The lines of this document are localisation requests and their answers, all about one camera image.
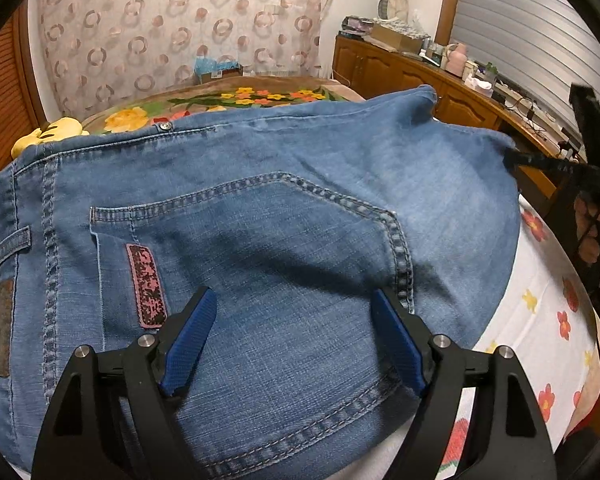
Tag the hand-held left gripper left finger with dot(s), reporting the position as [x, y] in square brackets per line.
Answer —
[191, 345]

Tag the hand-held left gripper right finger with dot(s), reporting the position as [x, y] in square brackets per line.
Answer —
[399, 342]

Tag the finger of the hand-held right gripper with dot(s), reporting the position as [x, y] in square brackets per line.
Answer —
[535, 161]

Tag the blue denim pants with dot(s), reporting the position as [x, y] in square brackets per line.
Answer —
[280, 210]

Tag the person's right hand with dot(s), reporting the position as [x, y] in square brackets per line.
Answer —
[587, 240]

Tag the white tissue box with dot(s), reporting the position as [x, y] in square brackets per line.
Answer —
[479, 87]

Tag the white floral bedsheet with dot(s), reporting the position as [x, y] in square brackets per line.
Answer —
[540, 280]

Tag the pink bottle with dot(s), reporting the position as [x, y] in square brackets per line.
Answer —
[456, 60]

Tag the grey window roller shutter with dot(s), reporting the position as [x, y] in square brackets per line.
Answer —
[540, 20]

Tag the wooden sideboard cabinet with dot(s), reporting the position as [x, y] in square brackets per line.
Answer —
[380, 67]

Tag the flat cardboard box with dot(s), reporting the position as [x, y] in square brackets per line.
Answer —
[397, 37]

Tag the yellow plush toy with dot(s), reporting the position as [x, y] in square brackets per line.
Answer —
[55, 130]

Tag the blue item in cardboard box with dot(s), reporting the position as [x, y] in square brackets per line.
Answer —
[215, 67]

